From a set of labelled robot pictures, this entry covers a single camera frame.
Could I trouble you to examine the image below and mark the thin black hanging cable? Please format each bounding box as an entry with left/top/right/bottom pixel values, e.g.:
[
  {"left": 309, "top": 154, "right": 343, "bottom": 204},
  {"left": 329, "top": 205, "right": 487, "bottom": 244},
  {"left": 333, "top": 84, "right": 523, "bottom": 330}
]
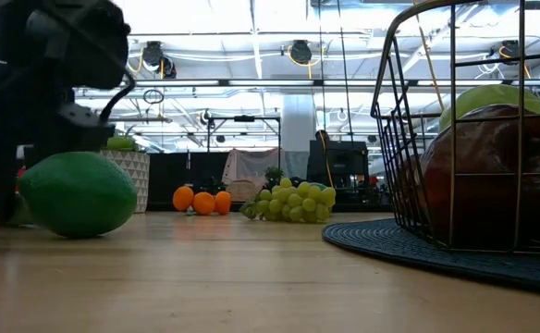
[{"left": 316, "top": 0, "right": 329, "bottom": 135}]

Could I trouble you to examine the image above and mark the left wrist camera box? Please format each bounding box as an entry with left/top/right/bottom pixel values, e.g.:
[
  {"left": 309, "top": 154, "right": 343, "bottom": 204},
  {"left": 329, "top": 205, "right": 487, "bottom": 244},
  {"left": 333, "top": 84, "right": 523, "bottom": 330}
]
[{"left": 22, "top": 104, "right": 117, "bottom": 156}]

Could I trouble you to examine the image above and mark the gold wire basket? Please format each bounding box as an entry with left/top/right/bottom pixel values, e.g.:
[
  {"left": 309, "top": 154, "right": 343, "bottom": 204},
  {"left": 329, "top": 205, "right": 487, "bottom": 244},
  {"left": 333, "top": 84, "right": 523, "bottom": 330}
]
[{"left": 370, "top": 0, "right": 540, "bottom": 254}]

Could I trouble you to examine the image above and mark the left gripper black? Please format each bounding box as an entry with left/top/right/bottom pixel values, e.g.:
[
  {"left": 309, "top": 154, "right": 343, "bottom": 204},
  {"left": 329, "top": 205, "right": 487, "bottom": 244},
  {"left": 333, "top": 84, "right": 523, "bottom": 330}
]
[{"left": 0, "top": 90, "right": 75, "bottom": 223}]

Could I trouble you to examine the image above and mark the yellow hanging cable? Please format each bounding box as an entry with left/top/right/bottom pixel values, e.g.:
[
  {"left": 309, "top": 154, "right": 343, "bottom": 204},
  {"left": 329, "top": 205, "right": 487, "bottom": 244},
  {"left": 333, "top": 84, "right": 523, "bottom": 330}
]
[{"left": 411, "top": 0, "right": 451, "bottom": 126}]

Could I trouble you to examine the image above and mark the dark round plate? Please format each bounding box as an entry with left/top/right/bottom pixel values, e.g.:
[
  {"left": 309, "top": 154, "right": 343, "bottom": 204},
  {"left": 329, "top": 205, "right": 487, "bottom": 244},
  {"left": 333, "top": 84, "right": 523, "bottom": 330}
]
[{"left": 321, "top": 216, "right": 540, "bottom": 295}]

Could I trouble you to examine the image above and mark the black partition panel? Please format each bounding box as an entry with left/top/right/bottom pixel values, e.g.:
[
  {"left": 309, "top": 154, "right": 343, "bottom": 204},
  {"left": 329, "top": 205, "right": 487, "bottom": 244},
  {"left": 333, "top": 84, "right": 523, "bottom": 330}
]
[{"left": 147, "top": 151, "right": 227, "bottom": 212}]

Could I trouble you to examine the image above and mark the pink cloth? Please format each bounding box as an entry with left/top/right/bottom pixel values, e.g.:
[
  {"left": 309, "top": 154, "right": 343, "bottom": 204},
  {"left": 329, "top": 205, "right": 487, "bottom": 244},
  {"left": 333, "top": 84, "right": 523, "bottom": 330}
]
[{"left": 221, "top": 148, "right": 283, "bottom": 189}]

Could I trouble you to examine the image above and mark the black metal rack frame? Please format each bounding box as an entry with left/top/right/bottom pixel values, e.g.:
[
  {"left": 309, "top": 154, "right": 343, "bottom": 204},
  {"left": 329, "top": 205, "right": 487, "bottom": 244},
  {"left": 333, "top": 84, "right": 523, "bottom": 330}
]
[{"left": 207, "top": 115, "right": 283, "bottom": 172}]

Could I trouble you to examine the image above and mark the large green pear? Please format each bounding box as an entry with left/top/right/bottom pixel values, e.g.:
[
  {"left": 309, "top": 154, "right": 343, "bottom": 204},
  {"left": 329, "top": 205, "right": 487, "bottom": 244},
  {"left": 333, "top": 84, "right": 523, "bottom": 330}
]
[{"left": 438, "top": 83, "right": 540, "bottom": 133}]

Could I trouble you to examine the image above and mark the orange tangerine cluster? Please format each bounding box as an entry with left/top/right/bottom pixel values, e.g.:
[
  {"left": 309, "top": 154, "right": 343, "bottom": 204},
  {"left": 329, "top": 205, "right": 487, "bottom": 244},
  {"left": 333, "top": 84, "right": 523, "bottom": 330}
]
[{"left": 172, "top": 185, "right": 233, "bottom": 216}]

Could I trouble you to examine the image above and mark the black ceiling cable reel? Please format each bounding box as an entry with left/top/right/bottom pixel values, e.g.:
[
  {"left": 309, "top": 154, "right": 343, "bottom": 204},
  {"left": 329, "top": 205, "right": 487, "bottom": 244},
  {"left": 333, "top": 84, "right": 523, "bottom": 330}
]
[
  {"left": 141, "top": 40, "right": 165, "bottom": 68},
  {"left": 498, "top": 39, "right": 521, "bottom": 59},
  {"left": 289, "top": 39, "right": 313, "bottom": 66}
]

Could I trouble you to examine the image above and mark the wicker basket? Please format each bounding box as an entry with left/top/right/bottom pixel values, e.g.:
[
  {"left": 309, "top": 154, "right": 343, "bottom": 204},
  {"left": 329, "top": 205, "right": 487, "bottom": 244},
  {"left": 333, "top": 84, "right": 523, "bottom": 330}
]
[{"left": 226, "top": 179, "right": 262, "bottom": 203}]

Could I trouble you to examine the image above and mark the small dark potted plant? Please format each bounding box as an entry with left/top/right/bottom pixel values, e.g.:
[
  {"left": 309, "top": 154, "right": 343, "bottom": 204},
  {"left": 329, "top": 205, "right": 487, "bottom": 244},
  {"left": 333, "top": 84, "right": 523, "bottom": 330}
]
[{"left": 264, "top": 166, "right": 286, "bottom": 191}]

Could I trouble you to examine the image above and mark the succulent in white pot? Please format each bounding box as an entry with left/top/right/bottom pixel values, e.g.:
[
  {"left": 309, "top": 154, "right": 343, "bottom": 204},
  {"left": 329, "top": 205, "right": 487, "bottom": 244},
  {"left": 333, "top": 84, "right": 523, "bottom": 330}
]
[{"left": 99, "top": 136, "right": 152, "bottom": 214}]

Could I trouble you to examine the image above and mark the green grape bunch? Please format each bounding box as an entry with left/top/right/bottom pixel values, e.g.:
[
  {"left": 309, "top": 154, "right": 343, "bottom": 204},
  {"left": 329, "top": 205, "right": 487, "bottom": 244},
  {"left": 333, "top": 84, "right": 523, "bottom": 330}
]
[{"left": 239, "top": 177, "right": 338, "bottom": 224}]

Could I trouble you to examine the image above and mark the black computer monitor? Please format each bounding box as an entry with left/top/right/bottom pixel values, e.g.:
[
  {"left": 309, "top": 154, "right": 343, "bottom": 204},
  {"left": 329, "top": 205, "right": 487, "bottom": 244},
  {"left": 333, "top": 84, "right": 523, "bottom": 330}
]
[{"left": 306, "top": 140, "right": 371, "bottom": 186}]

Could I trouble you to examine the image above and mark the dark red apple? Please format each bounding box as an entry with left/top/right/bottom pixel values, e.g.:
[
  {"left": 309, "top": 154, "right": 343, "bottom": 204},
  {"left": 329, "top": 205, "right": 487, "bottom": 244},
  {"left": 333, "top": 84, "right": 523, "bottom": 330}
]
[{"left": 401, "top": 104, "right": 540, "bottom": 249}]

